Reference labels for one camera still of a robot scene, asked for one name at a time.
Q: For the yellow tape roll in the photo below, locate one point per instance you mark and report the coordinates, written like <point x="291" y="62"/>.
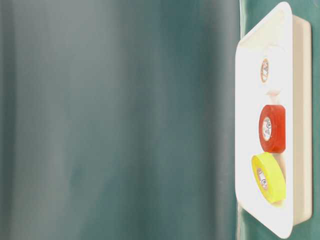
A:
<point x="269" y="177"/>

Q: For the white tape roll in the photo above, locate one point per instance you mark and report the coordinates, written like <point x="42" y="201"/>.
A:
<point x="271" y="69"/>

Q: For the red tape roll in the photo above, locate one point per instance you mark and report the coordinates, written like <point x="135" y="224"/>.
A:
<point x="272" y="128"/>

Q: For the white plastic tray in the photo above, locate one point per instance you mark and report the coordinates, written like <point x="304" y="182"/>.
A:
<point x="280" y="27"/>

